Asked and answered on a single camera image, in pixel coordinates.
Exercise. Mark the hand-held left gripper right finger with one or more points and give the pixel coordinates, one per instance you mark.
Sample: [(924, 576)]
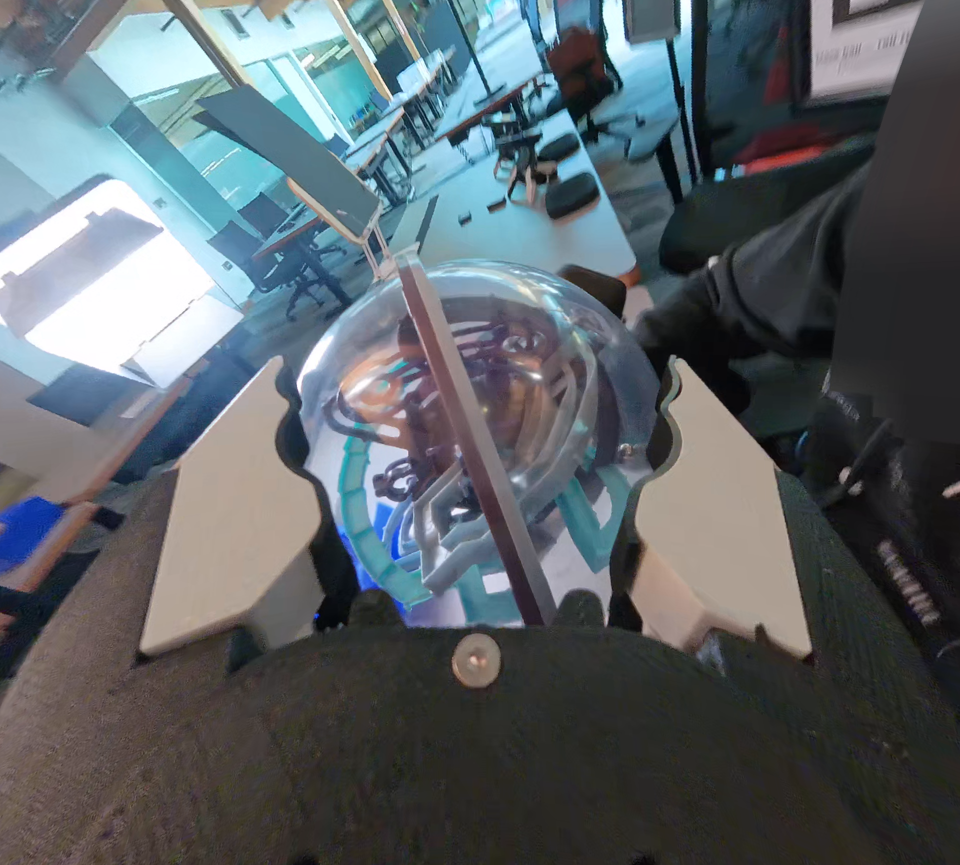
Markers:
[(728, 535)]

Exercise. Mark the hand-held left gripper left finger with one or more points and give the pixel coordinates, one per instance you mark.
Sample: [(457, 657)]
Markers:
[(225, 535)]

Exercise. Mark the clear maze ball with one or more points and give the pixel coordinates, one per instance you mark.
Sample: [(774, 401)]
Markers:
[(480, 430)]

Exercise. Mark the bright white light panel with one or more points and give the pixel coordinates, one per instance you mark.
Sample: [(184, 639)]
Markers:
[(90, 280)]

